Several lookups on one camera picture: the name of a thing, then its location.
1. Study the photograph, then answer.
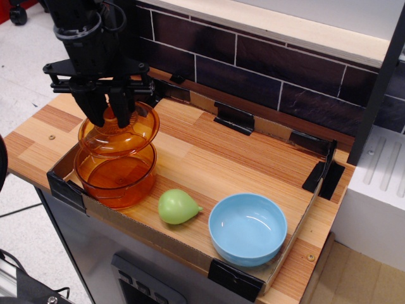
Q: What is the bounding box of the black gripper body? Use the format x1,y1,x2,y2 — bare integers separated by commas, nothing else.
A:
43,18,155,101

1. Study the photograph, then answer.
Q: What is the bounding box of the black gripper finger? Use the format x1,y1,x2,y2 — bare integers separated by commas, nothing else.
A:
108,87,135,128
70,84,106,127

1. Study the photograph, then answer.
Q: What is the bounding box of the orange transparent pot lid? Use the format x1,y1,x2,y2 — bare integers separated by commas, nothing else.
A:
78,101,159,158

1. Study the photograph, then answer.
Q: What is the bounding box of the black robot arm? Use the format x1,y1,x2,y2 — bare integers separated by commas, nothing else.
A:
43,1,154,128

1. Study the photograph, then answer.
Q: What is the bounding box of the orange transparent pot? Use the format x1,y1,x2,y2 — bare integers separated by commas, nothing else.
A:
73,144,157,210

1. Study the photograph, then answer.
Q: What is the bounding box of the black office chair base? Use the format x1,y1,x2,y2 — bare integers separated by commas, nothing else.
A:
8,0,48,26

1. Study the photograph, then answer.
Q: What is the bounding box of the green toy pear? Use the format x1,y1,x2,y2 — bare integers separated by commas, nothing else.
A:
158,189,203,225

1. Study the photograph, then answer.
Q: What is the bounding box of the light blue bowl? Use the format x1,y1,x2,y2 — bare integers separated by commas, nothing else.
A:
208,193,288,267

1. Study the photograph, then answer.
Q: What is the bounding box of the toy oven front panel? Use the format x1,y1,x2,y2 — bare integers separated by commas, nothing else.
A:
111,254,187,304

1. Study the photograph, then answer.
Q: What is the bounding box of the cardboard fence with black tape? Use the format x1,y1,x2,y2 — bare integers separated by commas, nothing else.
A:
46,94,353,303

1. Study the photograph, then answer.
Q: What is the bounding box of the white grooved sink drainer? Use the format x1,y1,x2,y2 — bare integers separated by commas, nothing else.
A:
359,126,404,209

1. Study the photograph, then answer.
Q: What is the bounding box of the black vertical post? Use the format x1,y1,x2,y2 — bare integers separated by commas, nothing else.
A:
347,7,404,166

